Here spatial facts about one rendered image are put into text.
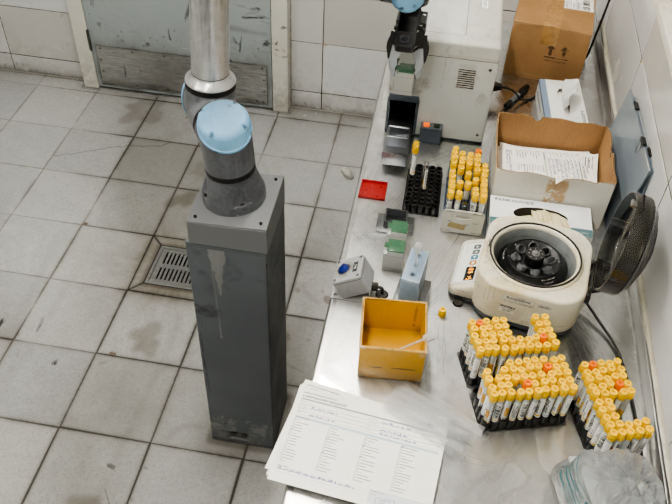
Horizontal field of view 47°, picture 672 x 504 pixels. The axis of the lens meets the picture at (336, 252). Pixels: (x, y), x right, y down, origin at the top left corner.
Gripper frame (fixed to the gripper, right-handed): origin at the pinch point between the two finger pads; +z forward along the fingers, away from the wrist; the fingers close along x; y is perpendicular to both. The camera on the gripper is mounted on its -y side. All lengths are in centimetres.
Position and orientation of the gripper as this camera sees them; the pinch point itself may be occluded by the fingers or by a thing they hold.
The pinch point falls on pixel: (404, 74)
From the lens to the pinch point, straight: 199.9
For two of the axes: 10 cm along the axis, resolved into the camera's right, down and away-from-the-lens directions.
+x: -9.8, -1.6, 1.1
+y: 1.9, -6.9, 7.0
